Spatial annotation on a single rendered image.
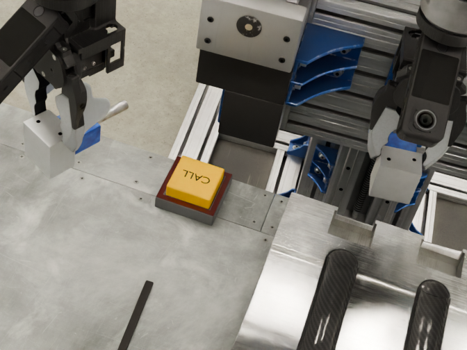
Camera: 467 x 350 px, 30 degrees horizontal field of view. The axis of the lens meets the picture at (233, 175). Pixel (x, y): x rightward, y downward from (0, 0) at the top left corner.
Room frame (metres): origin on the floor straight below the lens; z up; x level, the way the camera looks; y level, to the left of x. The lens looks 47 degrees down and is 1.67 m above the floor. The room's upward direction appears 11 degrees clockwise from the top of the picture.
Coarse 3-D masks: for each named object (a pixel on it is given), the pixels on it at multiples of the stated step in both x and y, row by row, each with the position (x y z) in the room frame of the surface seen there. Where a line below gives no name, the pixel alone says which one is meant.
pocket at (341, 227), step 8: (336, 216) 0.70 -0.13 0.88; (336, 224) 0.70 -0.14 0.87; (344, 224) 0.69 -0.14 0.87; (352, 224) 0.69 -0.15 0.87; (360, 224) 0.69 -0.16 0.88; (376, 224) 0.69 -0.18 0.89; (328, 232) 0.68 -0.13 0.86; (336, 232) 0.69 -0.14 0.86; (344, 232) 0.69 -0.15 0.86; (352, 232) 0.69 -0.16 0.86; (360, 232) 0.69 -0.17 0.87; (368, 232) 0.69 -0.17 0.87; (352, 240) 0.68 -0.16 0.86; (360, 240) 0.68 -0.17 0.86; (368, 240) 0.68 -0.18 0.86
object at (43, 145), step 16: (48, 112) 0.70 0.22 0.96; (112, 112) 0.74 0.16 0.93; (32, 128) 0.67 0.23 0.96; (48, 128) 0.67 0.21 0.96; (96, 128) 0.70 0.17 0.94; (32, 144) 0.66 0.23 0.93; (48, 144) 0.65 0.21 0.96; (64, 144) 0.66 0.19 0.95; (32, 160) 0.67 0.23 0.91; (48, 160) 0.65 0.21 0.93; (64, 160) 0.66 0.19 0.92; (48, 176) 0.65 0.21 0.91
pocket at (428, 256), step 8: (424, 248) 0.68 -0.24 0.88; (432, 248) 0.68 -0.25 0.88; (424, 256) 0.67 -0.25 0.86; (432, 256) 0.67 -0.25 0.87; (440, 256) 0.67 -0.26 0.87; (448, 256) 0.67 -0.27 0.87; (456, 256) 0.67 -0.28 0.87; (464, 256) 0.66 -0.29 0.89; (424, 264) 0.66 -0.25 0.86; (432, 264) 0.67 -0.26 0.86; (440, 264) 0.67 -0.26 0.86; (448, 264) 0.67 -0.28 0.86; (456, 264) 0.67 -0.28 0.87; (448, 272) 0.66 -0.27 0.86; (456, 272) 0.66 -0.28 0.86
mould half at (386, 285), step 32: (288, 224) 0.66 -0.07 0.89; (320, 224) 0.67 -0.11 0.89; (384, 224) 0.69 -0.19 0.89; (288, 256) 0.62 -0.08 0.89; (320, 256) 0.62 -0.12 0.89; (384, 256) 0.64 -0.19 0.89; (416, 256) 0.65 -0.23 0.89; (256, 288) 0.56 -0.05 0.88; (288, 288) 0.57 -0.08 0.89; (384, 288) 0.60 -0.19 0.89; (416, 288) 0.60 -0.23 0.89; (448, 288) 0.61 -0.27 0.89; (256, 320) 0.52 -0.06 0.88; (288, 320) 0.53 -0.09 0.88; (352, 320) 0.55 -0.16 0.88; (384, 320) 0.56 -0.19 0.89; (448, 320) 0.57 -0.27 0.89
